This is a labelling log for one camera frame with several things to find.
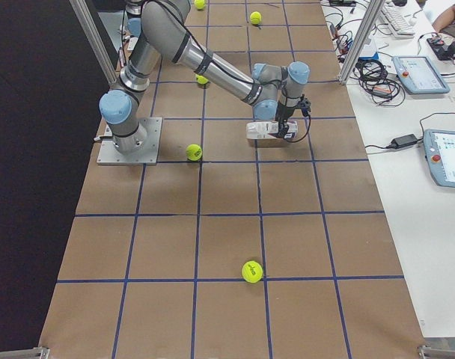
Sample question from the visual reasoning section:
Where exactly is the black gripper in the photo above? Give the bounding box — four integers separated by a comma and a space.
275, 94, 311, 141

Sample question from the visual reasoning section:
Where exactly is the clear tennis ball can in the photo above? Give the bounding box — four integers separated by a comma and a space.
245, 120, 299, 142

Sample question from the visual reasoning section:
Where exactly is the tennis ball near arm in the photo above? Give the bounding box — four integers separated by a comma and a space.
195, 74, 210, 86

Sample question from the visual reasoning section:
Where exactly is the centre tennis ball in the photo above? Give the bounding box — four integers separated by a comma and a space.
186, 144, 203, 162

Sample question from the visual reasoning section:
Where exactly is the front tennis ball on tape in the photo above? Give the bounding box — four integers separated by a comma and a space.
249, 11, 262, 25

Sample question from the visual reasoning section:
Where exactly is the far right side tennis ball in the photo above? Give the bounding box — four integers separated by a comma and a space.
242, 260, 263, 283

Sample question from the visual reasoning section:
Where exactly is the black power adapter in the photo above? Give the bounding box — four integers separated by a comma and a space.
389, 134, 419, 150

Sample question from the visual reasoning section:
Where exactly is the upper teach pendant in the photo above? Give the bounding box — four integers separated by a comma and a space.
392, 56, 450, 94

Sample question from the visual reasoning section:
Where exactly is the teach pendant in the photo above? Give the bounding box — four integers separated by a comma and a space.
423, 129, 455, 188
392, 56, 450, 94

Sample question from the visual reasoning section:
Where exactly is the white keyboard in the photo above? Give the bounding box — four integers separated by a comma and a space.
379, 4, 415, 39

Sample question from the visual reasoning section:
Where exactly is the lower teach pendant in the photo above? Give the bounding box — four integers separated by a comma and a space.
423, 129, 455, 188

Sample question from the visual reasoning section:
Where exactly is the bundle of black cables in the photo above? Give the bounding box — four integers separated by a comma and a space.
352, 59, 406, 108

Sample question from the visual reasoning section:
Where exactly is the aluminium frame post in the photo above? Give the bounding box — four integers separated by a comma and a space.
338, 0, 385, 85

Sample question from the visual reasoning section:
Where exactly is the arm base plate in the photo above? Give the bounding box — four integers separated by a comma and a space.
96, 117, 163, 165

